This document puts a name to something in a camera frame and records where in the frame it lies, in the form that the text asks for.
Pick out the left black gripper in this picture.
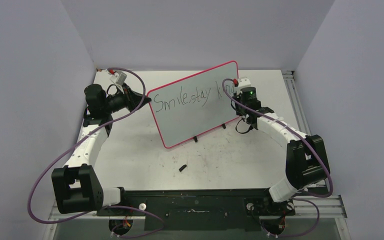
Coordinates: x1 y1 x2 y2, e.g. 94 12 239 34
102 83 151 113

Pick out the pink framed whiteboard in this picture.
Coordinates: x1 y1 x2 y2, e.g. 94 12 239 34
147 60 239 149

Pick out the black marker cap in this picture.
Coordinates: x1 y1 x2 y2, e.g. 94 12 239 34
179 164 187 172

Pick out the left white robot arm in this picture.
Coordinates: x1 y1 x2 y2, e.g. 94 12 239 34
51 83 151 216

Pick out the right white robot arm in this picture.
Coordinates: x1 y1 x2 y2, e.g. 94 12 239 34
232 86 330 214

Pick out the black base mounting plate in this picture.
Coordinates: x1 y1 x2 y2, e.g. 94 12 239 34
97 188 296 232

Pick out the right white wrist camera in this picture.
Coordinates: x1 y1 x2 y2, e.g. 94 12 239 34
233 77 252 94

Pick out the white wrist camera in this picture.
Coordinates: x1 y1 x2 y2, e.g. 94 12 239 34
233 77 252 94
108 69 127 86

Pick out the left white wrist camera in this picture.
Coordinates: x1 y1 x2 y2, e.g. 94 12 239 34
108 69 127 86

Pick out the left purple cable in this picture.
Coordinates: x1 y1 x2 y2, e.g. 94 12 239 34
26 67 165 239

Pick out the aluminium rail frame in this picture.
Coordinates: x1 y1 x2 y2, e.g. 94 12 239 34
46 70 352 240

